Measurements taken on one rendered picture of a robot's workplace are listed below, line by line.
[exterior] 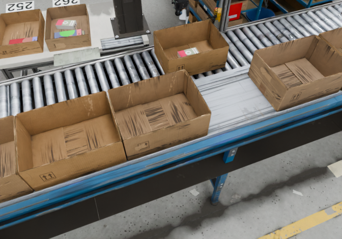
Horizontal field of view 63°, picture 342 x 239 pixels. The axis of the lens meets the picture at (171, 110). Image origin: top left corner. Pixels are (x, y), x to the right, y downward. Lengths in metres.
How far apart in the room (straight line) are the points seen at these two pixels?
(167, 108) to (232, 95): 0.36
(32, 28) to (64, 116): 1.09
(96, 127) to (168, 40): 0.82
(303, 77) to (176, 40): 0.82
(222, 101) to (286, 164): 1.10
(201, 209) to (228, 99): 0.92
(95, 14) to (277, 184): 1.90
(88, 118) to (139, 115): 0.25
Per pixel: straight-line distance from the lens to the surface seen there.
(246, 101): 1.51
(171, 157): 1.23
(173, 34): 1.90
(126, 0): 1.97
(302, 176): 2.42
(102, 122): 1.40
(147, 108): 1.42
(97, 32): 2.17
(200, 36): 2.00
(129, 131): 1.35
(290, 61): 1.80
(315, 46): 1.78
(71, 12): 2.36
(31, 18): 2.42
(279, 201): 2.27
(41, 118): 1.38
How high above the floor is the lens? 1.99
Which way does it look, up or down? 52 degrees down
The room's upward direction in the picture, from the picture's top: straight up
